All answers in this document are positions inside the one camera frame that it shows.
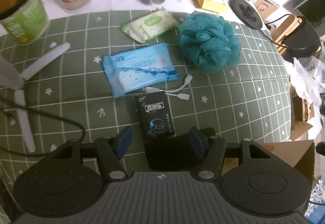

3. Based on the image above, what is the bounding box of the cardboard box on floor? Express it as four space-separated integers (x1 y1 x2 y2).
289 85 315 139

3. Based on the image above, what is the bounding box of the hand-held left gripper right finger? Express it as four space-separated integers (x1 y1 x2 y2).
189 127 273 181

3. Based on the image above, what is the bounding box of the black kettle cable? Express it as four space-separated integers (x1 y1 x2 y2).
259 14 309 50

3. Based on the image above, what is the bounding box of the teal bath loofah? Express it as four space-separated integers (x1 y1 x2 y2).
176 11 242 74

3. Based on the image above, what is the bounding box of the clear plastic bag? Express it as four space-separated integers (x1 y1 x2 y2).
289 57 325 105

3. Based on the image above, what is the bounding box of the white phone tripod stand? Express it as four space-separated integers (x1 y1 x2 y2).
0 42 71 153

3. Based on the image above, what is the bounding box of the green label jar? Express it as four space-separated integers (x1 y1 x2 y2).
0 0 50 46

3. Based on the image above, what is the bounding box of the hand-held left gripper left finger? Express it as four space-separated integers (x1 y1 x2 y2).
48 126 134 181

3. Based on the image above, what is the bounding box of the green wet wipes pack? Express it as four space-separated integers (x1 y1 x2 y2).
120 7 180 44

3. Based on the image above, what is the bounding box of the green checked tablecloth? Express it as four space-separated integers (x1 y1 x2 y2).
0 9 292 182

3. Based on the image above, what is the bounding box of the white adapter cable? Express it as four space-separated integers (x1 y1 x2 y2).
141 74 190 101

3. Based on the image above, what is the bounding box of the black tripod cable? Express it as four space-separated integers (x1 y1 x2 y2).
0 96 87 156

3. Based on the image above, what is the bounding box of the black round kettle base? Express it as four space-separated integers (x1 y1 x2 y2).
228 0 263 30

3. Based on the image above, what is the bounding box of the black tissue pack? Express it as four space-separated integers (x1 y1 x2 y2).
134 91 176 141

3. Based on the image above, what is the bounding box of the blue wet wipes pack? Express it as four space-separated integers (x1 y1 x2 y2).
102 43 180 99

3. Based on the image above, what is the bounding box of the wooden chair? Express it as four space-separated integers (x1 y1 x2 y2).
273 14 305 55

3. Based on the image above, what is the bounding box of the large cardboard box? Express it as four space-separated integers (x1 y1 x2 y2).
223 139 315 187

